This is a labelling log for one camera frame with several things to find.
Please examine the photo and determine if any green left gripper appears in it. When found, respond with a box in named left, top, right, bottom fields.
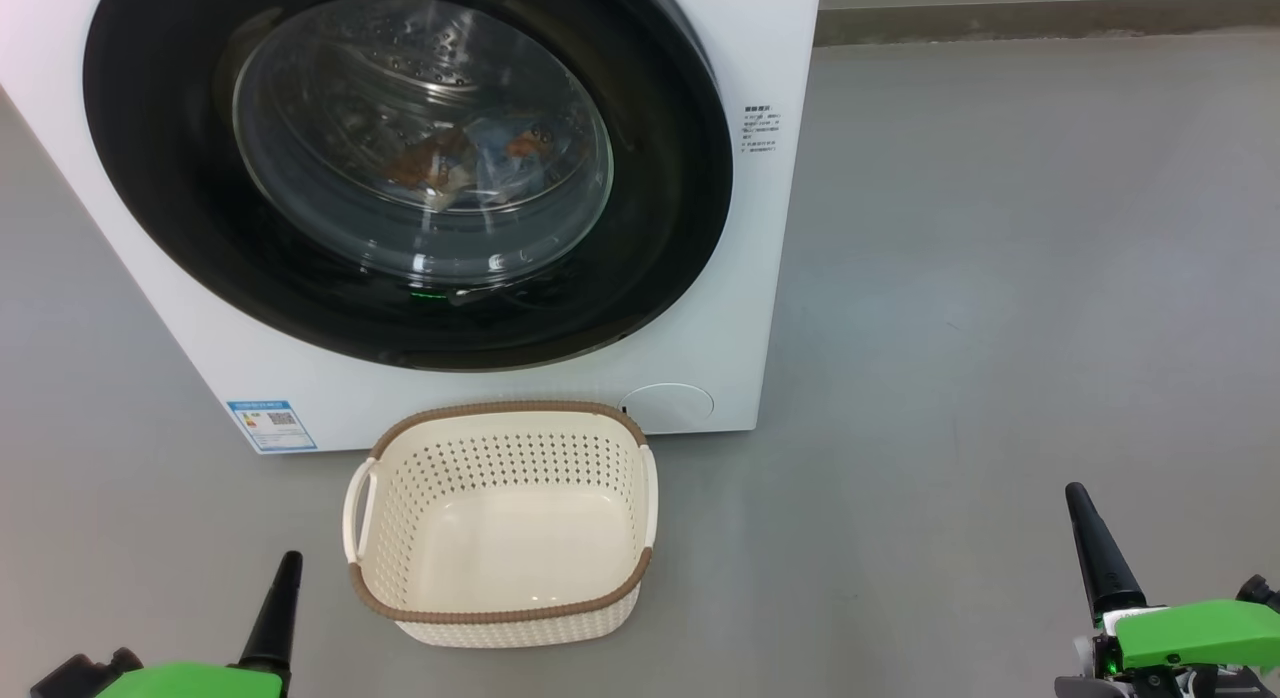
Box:
left=94, top=550, right=305, bottom=698

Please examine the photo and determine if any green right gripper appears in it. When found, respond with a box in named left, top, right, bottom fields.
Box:
left=1054, top=482, right=1280, bottom=698

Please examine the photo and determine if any blue cartoon print garment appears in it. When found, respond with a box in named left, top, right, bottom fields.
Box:
left=385, top=116, right=563, bottom=207

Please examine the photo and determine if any black round glass washer door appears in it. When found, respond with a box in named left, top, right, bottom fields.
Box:
left=83, top=0, right=735, bottom=373

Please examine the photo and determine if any cream perforated laundry basket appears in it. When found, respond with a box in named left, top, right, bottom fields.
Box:
left=342, top=399, right=660, bottom=650

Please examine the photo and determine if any white front-load washing machine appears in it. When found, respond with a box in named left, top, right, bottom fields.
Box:
left=0, top=0, right=823, bottom=456

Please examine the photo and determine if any blue energy label sticker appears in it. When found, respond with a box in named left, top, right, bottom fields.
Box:
left=226, top=399, right=319, bottom=454

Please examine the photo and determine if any round filter access cover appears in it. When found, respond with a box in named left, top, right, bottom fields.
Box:
left=617, top=382, right=716, bottom=435

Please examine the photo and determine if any grey floor skirting strip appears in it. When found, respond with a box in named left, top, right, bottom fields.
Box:
left=814, top=0, right=1280, bottom=48

